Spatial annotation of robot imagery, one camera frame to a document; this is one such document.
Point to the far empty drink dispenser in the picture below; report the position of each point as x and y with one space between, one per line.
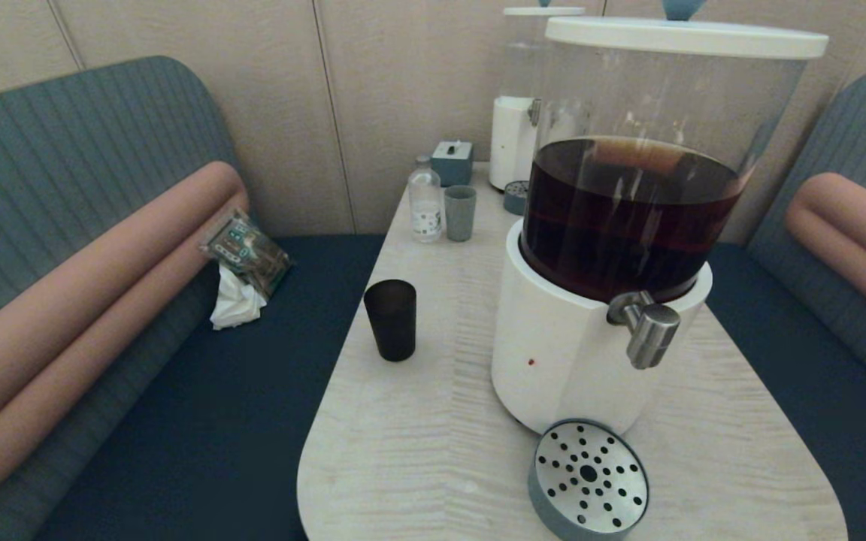
512 143

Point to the green snack package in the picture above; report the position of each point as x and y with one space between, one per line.
246 252

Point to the crumpled white tissue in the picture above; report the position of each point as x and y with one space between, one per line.
236 304

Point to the clear plastic bottle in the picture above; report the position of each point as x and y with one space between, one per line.
425 203

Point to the round grey perforated drip tray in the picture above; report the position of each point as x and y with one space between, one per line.
591 481

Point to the small grey drip tray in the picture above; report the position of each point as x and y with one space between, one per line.
514 199

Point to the metal dispenser tap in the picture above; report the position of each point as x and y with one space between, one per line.
652 330

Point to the black plastic cup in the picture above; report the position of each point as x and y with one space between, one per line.
392 323

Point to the small grey box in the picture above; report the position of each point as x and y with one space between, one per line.
452 164

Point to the large tea drink dispenser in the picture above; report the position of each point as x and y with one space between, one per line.
553 353

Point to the grey-green cup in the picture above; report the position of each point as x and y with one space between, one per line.
460 214

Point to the pink bolster cushion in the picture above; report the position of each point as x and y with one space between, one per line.
854 233
87 300

